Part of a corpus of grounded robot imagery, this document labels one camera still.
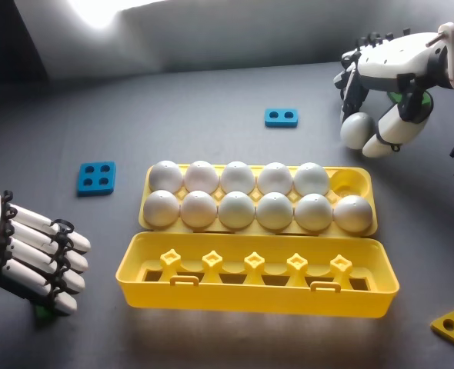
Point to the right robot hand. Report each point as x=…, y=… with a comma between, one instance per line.
x=396, y=57

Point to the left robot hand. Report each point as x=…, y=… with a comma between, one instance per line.
x=31, y=246

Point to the yellow egg carton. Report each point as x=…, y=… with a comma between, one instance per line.
x=250, y=303

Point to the green four-hole block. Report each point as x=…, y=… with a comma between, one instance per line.
x=394, y=97

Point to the green two-hole block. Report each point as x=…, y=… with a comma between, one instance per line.
x=41, y=312

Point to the blue four-hole block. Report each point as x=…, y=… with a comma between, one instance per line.
x=96, y=174

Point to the blue two-hole block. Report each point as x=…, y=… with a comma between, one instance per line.
x=281, y=123

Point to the white backdrop cloth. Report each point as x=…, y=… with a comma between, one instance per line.
x=250, y=34

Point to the grey table cloth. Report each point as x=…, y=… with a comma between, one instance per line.
x=211, y=134

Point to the yellow four-hole block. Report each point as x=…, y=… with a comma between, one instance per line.
x=438, y=326

